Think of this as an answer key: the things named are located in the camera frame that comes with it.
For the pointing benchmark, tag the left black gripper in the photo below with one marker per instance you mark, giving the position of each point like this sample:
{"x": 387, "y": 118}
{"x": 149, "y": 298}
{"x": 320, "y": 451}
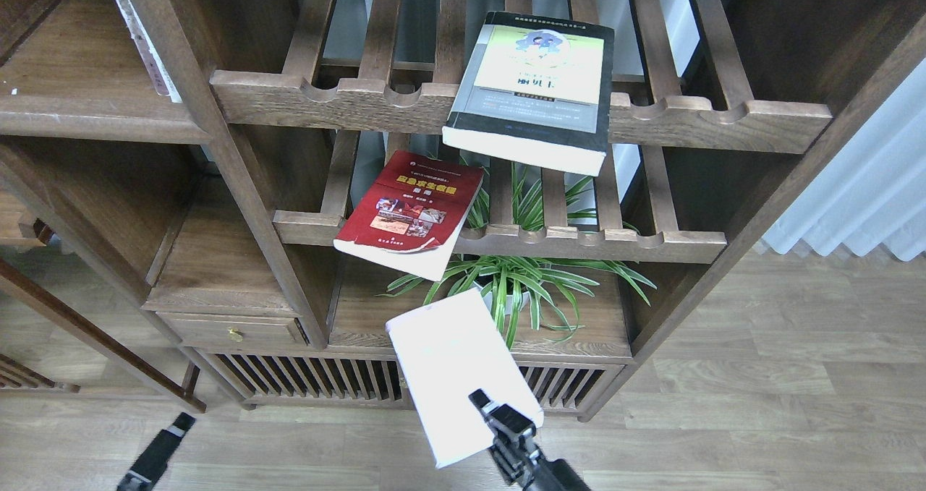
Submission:
{"x": 152, "y": 463}

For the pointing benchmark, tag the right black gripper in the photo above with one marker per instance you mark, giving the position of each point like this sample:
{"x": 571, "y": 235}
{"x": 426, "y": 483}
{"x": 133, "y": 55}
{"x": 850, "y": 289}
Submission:
{"x": 518, "y": 457}

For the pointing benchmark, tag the white lavender cover book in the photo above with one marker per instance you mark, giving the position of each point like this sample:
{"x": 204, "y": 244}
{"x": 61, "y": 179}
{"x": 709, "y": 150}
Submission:
{"x": 447, "y": 350}

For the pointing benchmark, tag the black yellow-green cover book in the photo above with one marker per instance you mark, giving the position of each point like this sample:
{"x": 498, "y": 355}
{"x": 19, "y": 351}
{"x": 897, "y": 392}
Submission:
{"x": 536, "y": 91}

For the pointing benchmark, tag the white standing books on shelf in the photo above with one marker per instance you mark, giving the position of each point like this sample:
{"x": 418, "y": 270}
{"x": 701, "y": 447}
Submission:
{"x": 161, "y": 80}

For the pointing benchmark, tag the white plant pot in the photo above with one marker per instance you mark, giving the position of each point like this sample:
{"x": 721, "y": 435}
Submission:
{"x": 485, "y": 283}

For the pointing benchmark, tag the green spider plant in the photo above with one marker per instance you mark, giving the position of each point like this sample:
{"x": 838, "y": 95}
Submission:
{"x": 541, "y": 276}

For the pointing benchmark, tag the red cover book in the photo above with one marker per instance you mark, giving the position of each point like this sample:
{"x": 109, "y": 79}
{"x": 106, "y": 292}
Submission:
{"x": 410, "y": 218}

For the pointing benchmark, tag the dark wooden bookshelf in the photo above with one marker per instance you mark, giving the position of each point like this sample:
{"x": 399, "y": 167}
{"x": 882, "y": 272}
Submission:
{"x": 220, "y": 211}

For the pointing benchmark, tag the white curtain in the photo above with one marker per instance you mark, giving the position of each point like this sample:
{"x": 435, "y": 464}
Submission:
{"x": 872, "y": 193}

